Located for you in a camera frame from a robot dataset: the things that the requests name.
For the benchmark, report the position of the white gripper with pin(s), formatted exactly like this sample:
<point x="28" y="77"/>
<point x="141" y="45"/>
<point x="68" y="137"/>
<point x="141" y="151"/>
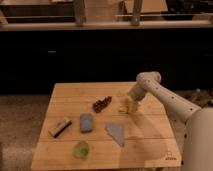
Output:
<point x="137" y="94"/>

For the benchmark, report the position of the yellow banana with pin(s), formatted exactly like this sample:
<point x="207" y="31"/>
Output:
<point x="123" y="109"/>

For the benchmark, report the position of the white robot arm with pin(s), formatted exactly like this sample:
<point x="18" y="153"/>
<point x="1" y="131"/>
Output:
<point x="198" y="141"/>

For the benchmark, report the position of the green plastic cup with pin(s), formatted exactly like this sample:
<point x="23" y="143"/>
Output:
<point x="81" y="150"/>

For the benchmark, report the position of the grey blue cloth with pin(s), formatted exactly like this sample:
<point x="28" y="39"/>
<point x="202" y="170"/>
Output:
<point x="116" y="131"/>

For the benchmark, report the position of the brown grape bunch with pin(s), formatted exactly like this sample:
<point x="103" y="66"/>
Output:
<point x="99" y="105"/>

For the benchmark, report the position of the blue sponge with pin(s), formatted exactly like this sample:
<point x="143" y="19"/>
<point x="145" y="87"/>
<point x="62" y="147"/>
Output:
<point x="86" y="122"/>

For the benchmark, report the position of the wooden shelf frame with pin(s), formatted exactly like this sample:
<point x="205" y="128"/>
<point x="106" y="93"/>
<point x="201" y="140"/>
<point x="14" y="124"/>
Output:
<point x="104" y="14"/>

